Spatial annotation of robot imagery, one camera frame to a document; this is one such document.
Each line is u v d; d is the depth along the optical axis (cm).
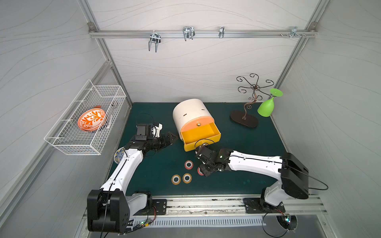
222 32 79
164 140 72
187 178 83
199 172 74
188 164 88
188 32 77
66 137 59
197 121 82
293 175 43
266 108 88
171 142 71
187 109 90
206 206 76
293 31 77
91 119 67
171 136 73
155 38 78
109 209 38
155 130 70
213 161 61
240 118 111
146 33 78
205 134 87
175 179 82
